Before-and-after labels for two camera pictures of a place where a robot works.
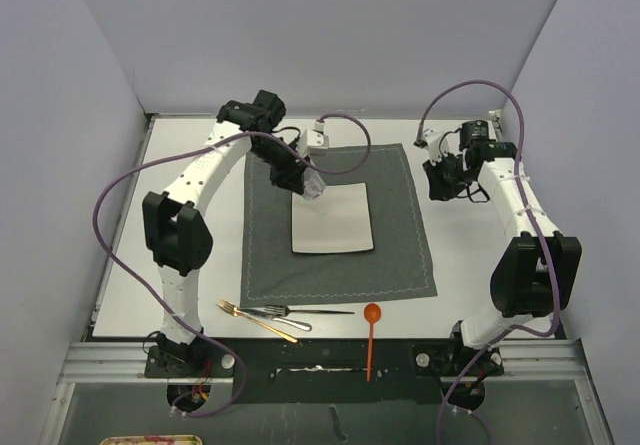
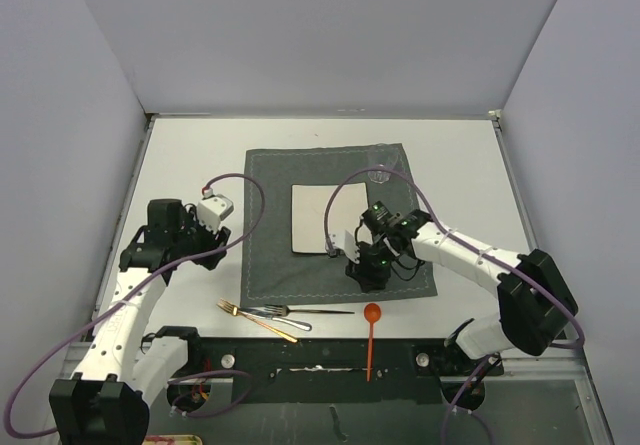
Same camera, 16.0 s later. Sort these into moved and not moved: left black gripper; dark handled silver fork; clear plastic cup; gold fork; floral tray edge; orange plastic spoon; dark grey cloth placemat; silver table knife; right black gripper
Moved: clear plastic cup; right black gripper; left black gripper
Not moved: dark handled silver fork; gold fork; floral tray edge; silver table knife; orange plastic spoon; dark grey cloth placemat
